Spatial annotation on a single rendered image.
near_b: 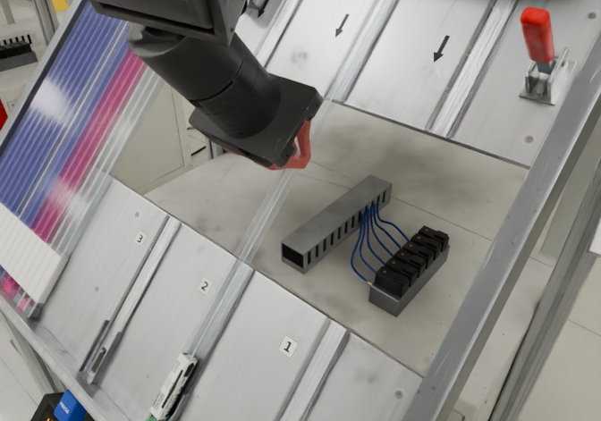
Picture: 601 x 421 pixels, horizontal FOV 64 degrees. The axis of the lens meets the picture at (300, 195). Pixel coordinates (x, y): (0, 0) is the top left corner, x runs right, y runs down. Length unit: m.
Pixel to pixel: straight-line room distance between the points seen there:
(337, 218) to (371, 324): 0.20
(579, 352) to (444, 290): 0.92
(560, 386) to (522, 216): 1.20
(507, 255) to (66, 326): 0.47
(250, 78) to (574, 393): 1.36
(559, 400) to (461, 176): 0.72
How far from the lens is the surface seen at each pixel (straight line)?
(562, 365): 1.61
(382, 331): 0.72
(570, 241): 0.71
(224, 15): 0.27
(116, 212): 0.60
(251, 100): 0.35
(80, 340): 0.61
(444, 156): 1.13
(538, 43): 0.36
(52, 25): 1.64
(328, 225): 0.81
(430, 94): 0.44
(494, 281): 0.38
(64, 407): 0.60
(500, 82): 0.44
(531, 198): 0.39
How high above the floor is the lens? 1.17
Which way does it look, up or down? 35 degrees down
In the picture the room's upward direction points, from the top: straight up
